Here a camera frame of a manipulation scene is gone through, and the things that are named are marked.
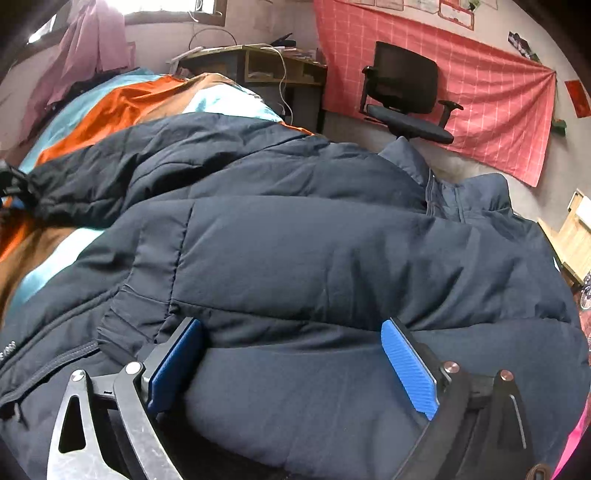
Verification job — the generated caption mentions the wall photos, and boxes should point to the wall photos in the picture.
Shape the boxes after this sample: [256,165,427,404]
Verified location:
[508,31,541,63]

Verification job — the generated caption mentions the pink checked wall cloth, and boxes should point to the pink checked wall cloth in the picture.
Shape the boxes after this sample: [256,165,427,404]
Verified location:
[313,0,557,188]

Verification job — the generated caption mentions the row of wall certificates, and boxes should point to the row of wall certificates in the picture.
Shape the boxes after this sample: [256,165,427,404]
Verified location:
[332,0,499,32]

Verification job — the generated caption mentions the black office chair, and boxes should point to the black office chair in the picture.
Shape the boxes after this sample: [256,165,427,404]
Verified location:
[359,41,464,145]

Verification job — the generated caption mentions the red wall paper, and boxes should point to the red wall paper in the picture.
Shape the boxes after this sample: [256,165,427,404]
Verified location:
[564,79,591,118]

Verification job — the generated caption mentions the wooden chair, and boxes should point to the wooden chair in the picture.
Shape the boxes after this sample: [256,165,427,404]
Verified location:
[538,189,591,289]

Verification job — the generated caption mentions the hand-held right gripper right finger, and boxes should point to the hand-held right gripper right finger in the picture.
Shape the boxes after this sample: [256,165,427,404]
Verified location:
[380,316,529,480]

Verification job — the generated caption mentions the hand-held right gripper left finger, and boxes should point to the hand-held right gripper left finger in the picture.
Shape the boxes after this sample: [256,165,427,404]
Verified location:
[46,318,206,480]

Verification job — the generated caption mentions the printed wall poster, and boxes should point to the printed wall poster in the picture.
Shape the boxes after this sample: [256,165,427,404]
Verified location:
[575,272,591,333]

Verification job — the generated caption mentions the bright pink fabric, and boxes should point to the bright pink fabric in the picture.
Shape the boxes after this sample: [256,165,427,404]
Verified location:
[551,406,591,480]

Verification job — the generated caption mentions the wooden desk with shelves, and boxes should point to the wooden desk with shelves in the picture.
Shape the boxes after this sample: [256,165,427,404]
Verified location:
[171,44,328,134]

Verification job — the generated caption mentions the pink hanging garment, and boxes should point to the pink hanging garment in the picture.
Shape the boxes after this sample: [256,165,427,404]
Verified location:
[23,0,137,125]

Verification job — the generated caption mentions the dark navy puffer jacket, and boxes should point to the dark navy puffer jacket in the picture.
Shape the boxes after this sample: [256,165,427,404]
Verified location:
[0,113,589,480]

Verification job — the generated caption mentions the window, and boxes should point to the window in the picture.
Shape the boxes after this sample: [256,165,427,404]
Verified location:
[28,0,227,44]

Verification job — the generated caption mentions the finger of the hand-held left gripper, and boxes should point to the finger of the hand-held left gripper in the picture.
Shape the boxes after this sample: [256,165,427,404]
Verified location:
[0,159,35,210]

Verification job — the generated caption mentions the orange teal brown striped blanket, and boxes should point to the orange teal brown striped blanket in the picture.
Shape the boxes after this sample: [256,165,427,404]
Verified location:
[0,69,315,324]

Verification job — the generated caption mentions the white cable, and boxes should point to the white cable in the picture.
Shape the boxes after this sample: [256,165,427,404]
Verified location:
[259,44,294,118]

